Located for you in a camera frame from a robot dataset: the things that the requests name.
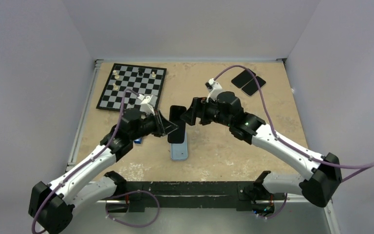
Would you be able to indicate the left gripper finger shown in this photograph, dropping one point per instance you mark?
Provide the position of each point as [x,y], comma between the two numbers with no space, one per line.
[167,129]
[166,118]

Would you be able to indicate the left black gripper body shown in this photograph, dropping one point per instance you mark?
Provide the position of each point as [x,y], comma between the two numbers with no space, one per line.
[157,129]

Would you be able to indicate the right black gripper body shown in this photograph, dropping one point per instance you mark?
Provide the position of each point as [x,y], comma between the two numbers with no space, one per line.
[203,106]

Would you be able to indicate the light blue phone case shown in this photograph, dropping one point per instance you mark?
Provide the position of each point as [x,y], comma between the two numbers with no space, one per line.
[179,152]

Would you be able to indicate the black phone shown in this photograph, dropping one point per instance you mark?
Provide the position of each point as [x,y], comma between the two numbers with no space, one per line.
[242,79]

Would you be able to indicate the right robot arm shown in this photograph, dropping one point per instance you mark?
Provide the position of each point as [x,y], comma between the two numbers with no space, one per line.
[320,175]

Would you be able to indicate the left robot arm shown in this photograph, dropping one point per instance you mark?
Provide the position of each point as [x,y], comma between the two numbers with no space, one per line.
[53,205]

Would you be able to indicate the blue toy brick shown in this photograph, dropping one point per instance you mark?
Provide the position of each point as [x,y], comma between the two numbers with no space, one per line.
[138,141]

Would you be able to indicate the black white chessboard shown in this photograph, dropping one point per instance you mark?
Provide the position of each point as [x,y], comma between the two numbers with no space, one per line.
[113,92]

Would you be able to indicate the black chess piece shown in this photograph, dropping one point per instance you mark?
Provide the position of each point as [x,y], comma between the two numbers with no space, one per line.
[140,71]

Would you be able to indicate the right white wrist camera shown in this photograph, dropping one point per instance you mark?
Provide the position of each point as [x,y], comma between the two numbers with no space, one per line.
[214,89]

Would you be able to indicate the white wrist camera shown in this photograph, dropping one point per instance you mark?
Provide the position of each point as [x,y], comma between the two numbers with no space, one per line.
[214,89]
[148,103]

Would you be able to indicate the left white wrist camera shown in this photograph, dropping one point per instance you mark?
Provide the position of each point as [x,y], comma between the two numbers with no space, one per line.
[148,103]

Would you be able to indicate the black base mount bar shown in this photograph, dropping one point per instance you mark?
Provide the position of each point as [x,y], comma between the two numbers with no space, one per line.
[238,195]

